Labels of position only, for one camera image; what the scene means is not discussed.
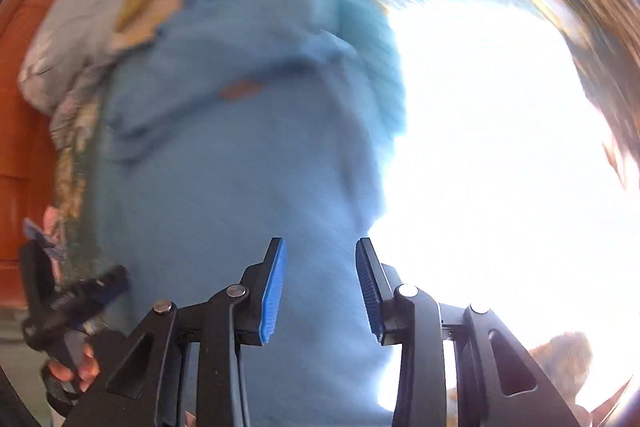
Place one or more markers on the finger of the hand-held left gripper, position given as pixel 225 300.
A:
pixel 105 287

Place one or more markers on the blue garment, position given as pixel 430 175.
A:
pixel 240 167

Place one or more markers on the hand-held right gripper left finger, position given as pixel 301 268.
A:
pixel 272 292

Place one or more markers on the light blue floral quilt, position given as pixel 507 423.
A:
pixel 90 12

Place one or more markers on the pink striped cloth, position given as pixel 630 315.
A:
pixel 50 222

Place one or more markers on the orange wooden headboard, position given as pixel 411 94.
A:
pixel 25 107

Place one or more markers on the person's left hand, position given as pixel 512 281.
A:
pixel 87 364

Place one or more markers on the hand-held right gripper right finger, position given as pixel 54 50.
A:
pixel 370 292

